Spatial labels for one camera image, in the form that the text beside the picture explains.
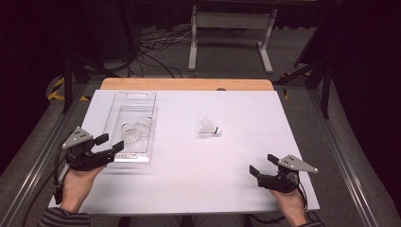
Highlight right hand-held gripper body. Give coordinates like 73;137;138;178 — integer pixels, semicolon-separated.
256;153;320;194

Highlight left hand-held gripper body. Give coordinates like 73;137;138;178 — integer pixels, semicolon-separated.
61;126;116;172

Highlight white feather shuttlecock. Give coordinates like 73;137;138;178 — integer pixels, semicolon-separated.
135;115;153;138
198;116;222;136
121;122;142;145

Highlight clear plastic container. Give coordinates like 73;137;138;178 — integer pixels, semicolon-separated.
102;91;159;164

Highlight person's right hand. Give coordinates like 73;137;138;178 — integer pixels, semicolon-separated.
270;188;308;227

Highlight person's left hand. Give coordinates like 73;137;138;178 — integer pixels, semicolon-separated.
60;165;106;214

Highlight white board sheet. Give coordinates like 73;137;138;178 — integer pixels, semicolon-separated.
46;89;321;216

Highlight black tripod stand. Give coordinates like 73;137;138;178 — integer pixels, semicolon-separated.
272;12;335;120
61;53;121;114

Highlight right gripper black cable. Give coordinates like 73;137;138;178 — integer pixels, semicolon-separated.
249;183;320;226

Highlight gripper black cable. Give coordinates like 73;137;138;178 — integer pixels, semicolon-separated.
249;183;320;226
51;141;72;205

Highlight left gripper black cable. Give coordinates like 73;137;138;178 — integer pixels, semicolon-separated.
51;141;72;205

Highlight aluminium rail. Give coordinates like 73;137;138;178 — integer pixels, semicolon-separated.
0;84;91;227
306;89;384;227

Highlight bundle of floor cables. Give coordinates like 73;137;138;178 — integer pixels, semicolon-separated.
126;26;193;79

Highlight black vertical post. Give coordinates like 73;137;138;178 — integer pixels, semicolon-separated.
117;0;141;60

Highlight white metal stand frame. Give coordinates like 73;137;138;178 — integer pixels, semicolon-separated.
187;4;278;75

